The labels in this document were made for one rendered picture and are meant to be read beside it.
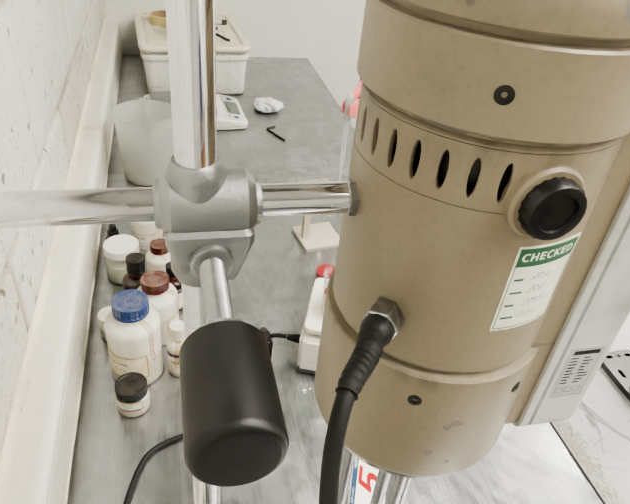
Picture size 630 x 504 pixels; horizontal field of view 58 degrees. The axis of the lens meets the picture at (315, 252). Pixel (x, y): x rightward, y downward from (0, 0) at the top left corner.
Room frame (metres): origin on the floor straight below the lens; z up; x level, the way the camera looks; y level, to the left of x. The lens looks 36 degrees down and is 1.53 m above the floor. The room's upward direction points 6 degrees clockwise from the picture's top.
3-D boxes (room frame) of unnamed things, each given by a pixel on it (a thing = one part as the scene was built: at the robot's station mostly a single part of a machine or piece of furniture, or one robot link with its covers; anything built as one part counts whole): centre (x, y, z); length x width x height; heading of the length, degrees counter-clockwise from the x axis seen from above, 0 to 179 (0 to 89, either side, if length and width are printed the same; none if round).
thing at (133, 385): (0.49, 0.22, 0.92); 0.04 x 0.04 x 0.04
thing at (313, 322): (0.64, -0.06, 0.98); 0.12 x 0.12 x 0.01; 85
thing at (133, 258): (0.67, 0.27, 0.95); 0.04 x 0.04 x 0.11
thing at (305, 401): (0.52, -0.02, 0.91); 0.06 x 0.06 x 0.02
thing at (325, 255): (0.80, -0.03, 0.93); 0.04 x 0.04 x 0.06
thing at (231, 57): (1.76, 0.45, 0.97); 0.37 x 0.31 x 0.14; 20
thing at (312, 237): (0.93, 0.00, 0.96); 0.08 x 0.08 x 0.13; 26
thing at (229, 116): (1.44, 0.36, 0.92); 0.26 x 0.19 x 0.05; 110
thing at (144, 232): (0.84, 0.30, 0.95); 0.06 x 0.06 x 0.10
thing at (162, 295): (0.63, 0.22, 0.95); 0.06 x 0.06 x 0.11
